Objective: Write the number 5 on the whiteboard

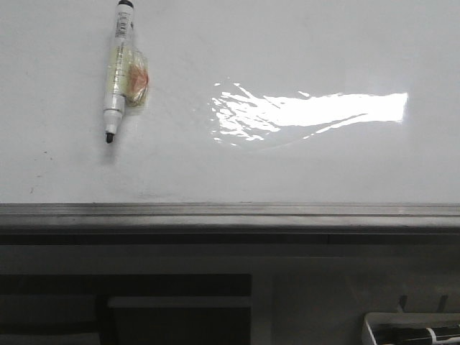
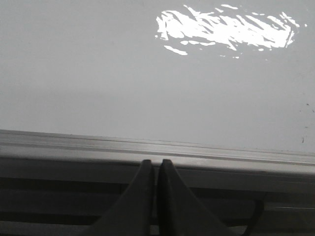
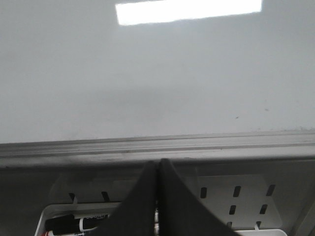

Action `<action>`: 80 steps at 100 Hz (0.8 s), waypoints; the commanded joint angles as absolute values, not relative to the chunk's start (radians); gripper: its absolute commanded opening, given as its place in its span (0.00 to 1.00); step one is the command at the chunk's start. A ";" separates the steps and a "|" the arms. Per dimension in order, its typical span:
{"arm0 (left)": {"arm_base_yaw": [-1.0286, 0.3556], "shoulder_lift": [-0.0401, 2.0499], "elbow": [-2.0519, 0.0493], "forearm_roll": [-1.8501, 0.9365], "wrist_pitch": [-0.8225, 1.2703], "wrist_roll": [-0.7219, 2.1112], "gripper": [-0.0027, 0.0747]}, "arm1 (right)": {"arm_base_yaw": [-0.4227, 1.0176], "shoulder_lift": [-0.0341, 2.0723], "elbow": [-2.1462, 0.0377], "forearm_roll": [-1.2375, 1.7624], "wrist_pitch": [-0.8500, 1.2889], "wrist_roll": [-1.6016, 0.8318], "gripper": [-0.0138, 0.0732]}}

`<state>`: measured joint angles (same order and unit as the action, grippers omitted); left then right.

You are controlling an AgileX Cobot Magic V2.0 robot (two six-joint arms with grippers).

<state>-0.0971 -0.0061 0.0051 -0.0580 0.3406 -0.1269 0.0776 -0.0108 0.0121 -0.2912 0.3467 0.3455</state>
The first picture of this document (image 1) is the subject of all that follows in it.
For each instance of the white dry-erase marker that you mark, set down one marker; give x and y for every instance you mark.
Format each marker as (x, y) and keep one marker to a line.
(127, 78)

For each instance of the dark cabinet panel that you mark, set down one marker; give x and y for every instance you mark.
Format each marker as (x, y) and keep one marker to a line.
(126, 309)

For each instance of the black marker in tray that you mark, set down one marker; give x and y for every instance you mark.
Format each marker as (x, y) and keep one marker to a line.
(428, 336)

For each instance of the white marker tray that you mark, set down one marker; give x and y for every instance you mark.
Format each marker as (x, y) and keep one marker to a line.
(377, 321)

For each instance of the white whiteboard with metal frame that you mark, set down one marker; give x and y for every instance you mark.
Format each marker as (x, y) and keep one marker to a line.
(263, 118)

